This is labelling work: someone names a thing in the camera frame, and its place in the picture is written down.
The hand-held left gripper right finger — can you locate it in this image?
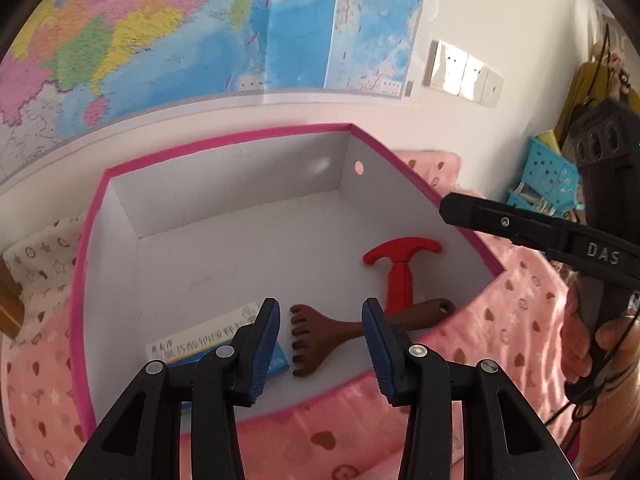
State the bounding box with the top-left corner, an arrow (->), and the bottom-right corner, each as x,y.
361,297 -> 578,480

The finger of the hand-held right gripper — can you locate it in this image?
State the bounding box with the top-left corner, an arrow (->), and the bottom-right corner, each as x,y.
439,191 -> 568,262

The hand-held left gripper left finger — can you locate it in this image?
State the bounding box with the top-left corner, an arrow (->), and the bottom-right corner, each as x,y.
64,298 -> 281,480

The brown wooden back scratcher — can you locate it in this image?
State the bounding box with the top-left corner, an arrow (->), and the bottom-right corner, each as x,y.
289,298 -> 457,378

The pink cardboard box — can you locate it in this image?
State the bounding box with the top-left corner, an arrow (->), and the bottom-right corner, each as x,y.
70,122 -> 505,436

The person's right hand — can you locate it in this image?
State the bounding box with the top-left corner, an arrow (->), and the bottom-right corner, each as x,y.
559,284 -> 640,392

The blue plastic basket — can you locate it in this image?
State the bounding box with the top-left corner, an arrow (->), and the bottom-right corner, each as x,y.
506,135 -> 587,217

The blue and white medicine box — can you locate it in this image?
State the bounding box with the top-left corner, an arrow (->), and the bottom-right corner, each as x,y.
145,302 -> 291,376

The red T-shaped plastic tool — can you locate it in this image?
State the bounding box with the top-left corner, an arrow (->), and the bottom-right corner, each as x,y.
362,237 -> 443,313

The pink printed blanket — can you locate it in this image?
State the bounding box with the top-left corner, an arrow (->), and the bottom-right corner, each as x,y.
0,149 -> 601,480

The yellow garment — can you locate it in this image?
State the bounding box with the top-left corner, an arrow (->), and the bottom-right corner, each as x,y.
554,60 -> 626,153

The white printed pillow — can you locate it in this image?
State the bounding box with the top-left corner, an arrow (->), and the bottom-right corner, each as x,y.
2,212 -> 85,333

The brown wooden furniture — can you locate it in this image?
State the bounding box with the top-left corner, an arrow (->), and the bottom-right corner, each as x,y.
0,260 -> 26,339

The white wall switch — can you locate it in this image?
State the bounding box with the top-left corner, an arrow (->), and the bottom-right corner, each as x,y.
422,39 -> 469,95
460,55 -> 489,103
480,69 -> 506,109

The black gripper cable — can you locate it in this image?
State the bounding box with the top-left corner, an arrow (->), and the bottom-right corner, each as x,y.
545,305 -> 640,431

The colourful wall map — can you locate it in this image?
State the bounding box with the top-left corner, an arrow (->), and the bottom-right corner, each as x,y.
0,0 -> 431,181

